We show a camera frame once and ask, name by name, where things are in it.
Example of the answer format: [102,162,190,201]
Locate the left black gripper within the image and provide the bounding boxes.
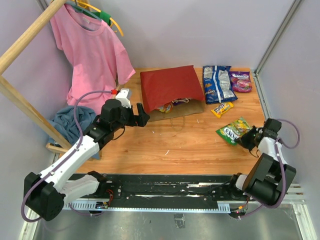
[112,102,150,131]

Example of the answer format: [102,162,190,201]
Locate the green snack packet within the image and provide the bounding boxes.
[215,117,252,146]

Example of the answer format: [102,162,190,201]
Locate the orange snack packet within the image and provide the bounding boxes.
[156,102,174,114]

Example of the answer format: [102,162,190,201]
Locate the red paper bag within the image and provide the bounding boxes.
[140,65,205,132]

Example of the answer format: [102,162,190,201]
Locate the yellow M&M's packet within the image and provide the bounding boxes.
[211,102,234,118]

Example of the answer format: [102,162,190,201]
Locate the purple snack packet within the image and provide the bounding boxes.
[230,71,253,93]
[172,98,191,106]

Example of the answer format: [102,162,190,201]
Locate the blue Doritos chip bag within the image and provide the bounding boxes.
[202,65,238,105]

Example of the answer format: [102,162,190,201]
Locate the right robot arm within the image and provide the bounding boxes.
[226,118,297,208]

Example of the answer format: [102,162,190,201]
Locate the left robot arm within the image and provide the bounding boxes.
[21,99,150,222]

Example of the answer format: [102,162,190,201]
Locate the pink t-shirt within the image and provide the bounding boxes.
[50,4,135,115]

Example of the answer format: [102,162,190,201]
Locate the blue cloth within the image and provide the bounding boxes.
[48,106,97,145]

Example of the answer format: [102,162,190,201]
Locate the wooden clothes rack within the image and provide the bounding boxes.
[0,0,72,158]

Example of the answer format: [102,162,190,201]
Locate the green hanger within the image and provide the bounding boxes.
[66,1,111,26]

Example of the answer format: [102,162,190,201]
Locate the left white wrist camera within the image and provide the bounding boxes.
[111,88,132,109]

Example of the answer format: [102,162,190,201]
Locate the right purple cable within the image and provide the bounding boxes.
[237,118,302,221]

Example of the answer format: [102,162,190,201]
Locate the purple cable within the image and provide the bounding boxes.
[237,118,302,221]
[20,89,113,223]

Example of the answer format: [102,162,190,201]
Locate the aluminium frame post right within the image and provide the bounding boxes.
[253,0,306,76]

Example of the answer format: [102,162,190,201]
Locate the aluminium frame post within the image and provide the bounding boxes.
[253,0,306,76]
[36,0,49,12]

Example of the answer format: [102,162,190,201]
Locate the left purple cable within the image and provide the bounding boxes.
[20,89,113,223]

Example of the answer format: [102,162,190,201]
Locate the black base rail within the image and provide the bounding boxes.
[59,172,308,213]

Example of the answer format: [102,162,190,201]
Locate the aluminium frame post left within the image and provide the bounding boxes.
[36,0,49,12]

